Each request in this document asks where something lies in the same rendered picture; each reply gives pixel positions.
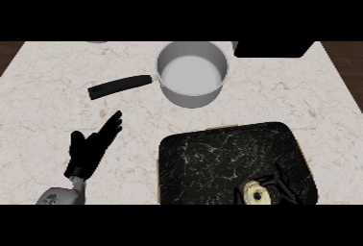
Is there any black marbled tray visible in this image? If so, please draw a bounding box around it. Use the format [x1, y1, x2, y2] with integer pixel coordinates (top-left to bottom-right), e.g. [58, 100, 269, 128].
[157, 121, 321, 206]

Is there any black appliance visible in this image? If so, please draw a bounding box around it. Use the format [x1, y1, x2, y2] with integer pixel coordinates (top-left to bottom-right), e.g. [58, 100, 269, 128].
[235, 40, 316, 60]

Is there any pale yellow cupcake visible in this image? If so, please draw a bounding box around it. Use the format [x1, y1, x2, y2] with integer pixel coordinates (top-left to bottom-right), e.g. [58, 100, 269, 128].
[241, 180, 273, 206]

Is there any grey pot with black handle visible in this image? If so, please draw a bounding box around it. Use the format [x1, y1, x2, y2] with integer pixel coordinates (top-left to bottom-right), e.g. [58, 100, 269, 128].
[87, 40, 231, 110]

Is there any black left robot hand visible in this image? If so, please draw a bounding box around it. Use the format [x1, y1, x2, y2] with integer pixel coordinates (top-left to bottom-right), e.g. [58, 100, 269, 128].
[62, 110, 126, 181]

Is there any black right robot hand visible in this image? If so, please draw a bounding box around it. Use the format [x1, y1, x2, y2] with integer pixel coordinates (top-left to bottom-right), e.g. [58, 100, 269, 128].
[234, 162, 306, 206]

